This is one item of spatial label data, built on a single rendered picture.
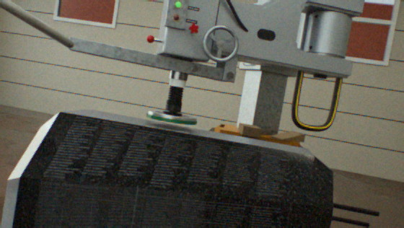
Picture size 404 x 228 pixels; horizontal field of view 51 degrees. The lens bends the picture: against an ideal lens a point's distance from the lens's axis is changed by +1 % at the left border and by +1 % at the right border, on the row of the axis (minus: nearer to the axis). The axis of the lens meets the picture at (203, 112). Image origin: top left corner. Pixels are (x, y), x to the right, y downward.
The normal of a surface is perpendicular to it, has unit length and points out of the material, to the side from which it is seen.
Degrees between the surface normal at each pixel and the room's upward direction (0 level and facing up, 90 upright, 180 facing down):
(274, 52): 90
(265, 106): 90
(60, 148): 45
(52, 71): 90
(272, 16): 90
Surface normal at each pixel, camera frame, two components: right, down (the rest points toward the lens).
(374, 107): -0.22, 0.02
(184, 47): 0.24, 0.09
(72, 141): 0.06, -0.67
